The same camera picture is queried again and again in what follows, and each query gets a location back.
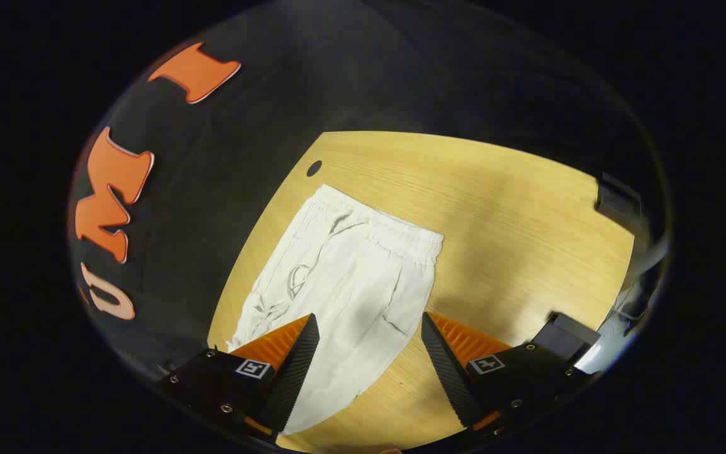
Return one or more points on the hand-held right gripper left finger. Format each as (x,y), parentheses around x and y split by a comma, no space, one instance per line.
(297,362)

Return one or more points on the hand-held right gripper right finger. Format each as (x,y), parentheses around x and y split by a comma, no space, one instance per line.
(445,366)

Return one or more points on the white jeans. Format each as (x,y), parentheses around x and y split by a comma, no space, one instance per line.
(350,277)

